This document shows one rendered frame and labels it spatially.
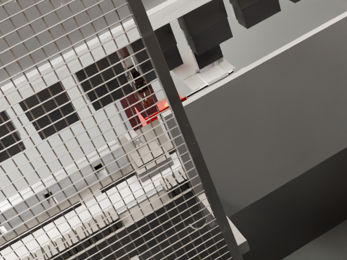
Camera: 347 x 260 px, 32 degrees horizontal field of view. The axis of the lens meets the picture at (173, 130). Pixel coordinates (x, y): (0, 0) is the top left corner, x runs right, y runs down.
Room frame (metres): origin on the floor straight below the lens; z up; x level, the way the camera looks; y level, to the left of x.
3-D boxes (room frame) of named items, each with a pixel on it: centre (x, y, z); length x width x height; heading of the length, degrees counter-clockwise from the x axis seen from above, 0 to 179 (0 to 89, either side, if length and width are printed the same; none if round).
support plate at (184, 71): (2.00, -0.19, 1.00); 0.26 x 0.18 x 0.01; 11
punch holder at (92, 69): (1.79, 0.15, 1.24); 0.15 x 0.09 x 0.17; 101
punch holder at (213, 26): (1.87, -0.24, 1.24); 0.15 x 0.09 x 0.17; 101
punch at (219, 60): (1.86, -0.21, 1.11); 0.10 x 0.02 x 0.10; 101
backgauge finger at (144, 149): (1.64, 0.12, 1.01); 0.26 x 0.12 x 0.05; 11
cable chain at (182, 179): (1.43, -0.09, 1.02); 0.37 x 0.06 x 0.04; 101
